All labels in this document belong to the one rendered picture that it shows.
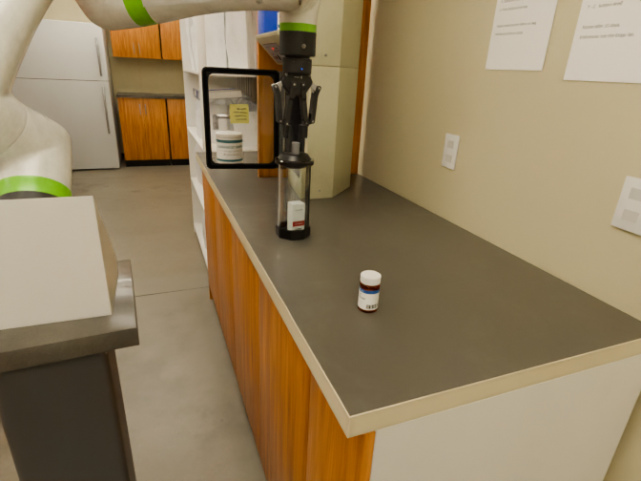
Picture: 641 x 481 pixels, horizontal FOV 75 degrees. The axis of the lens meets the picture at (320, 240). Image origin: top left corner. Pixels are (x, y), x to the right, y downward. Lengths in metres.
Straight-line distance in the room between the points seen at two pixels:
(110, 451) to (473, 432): 0.76
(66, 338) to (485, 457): 0.78
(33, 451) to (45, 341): 0.30
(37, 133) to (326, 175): 0.97
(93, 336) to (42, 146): 0.38
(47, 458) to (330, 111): 1.26
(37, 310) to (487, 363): 0.81
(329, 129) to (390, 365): 1.03
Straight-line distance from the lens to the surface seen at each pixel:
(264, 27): 1.71
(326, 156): 1.59
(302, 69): 1.14
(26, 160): 0.97
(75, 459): 1.13
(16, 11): 1.00
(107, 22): 1.19
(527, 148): 1.30
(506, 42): 1.40
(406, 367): 0.75
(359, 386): 0.70
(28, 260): 0.88
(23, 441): 1.09
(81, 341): 0.87
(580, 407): 1.03
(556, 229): 1.25
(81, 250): 0.86
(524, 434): 0.95
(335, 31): 1.57
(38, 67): 6.44
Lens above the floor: 1.40
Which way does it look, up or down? 22 degrees down
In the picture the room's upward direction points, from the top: 3 degrees clockwise
